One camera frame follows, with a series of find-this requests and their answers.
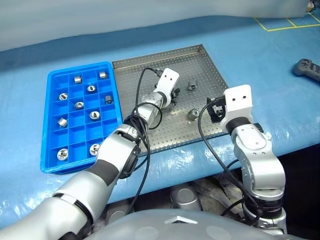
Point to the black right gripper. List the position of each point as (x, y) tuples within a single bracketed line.
[(217, 111)]

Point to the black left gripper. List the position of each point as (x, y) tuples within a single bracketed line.
[(174, 96)]

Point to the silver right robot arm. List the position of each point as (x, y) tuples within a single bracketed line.
[(257, 150)]

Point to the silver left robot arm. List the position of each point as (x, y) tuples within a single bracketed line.
[(117, 150)]

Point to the blue compartment tray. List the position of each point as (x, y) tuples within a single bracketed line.
[(75, 140)]

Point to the metal nut on tray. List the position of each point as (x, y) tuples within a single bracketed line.
[(192, 85)]

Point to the perforated metal tray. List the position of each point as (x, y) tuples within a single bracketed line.
[(175, 130)]

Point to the gray crinkled wrapping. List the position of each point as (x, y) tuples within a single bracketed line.
[(217, 192)]

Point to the gray handheld remote controller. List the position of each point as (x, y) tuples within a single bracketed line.
[(303, 67)]

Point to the yellow tape floor marking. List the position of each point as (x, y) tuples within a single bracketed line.
[(287, 28)]

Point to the gray robot torso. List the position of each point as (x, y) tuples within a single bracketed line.
[(175, 225)]

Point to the blue plastic table cover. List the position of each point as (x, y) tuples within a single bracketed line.
[(25, 100)]

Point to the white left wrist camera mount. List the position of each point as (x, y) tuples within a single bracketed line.
[(168, 82)]

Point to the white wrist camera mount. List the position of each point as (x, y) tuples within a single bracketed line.
[(168, 82), (237, 100)]

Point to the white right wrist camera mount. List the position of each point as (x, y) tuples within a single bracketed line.
[(237, 100)]

